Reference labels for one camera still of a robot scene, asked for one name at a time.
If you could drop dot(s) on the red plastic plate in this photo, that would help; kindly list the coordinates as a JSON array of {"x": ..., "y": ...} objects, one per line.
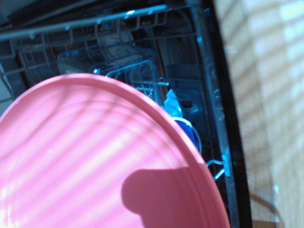
[{"x": 83, "y": 154}]

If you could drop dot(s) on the built-in dishwasher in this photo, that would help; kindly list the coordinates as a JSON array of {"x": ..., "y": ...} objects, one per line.
[{"x": 228, "y": 114}]

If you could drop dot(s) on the blue mug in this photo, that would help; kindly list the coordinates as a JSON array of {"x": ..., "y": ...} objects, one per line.
[{"x": 188, "y": 129}]

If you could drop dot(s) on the clear glass container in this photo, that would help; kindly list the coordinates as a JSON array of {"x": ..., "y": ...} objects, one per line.
[{"x": 133, "y": 66}]

